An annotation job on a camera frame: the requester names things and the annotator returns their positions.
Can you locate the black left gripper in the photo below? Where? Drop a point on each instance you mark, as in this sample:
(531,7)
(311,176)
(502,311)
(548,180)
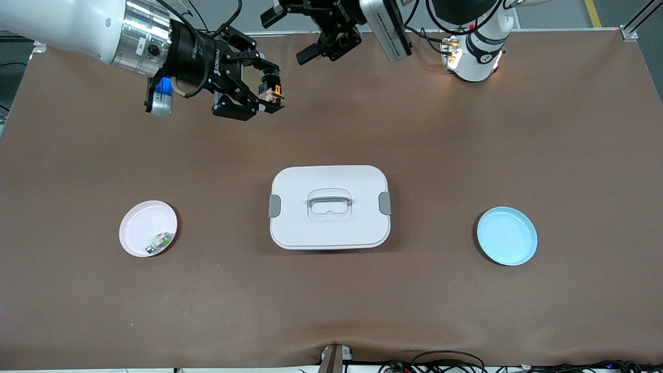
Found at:
(337,19)

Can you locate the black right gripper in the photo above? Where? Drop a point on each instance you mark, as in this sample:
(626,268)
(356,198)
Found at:
(199,58)

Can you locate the orange and black switch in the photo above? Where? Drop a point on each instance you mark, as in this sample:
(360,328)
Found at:
(272,96)

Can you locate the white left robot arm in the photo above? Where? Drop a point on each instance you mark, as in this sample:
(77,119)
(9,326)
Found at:
(479,62)

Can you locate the white lidded storage box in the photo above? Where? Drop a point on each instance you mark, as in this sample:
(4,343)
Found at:
(331,228)

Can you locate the pink round plate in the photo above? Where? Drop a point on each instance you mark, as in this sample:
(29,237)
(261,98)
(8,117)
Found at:
(137,228)

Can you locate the brown table cover sheet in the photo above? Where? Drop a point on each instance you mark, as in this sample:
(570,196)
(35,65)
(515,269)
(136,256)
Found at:
(331,300)

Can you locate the light blue round plate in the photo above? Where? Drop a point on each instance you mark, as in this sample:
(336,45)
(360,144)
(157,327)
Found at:
(506,235)

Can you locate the green and silver switch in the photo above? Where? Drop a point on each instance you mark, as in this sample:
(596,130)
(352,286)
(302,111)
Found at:
(163,239)

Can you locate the aluminium table edge rail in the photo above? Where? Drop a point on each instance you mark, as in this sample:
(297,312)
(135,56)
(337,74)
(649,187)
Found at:
(570,30)

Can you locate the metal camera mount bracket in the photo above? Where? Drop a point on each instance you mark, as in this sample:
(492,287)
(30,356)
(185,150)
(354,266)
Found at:
(334,360)

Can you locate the aluminium frame profile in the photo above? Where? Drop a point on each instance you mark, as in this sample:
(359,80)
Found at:
(629,33)

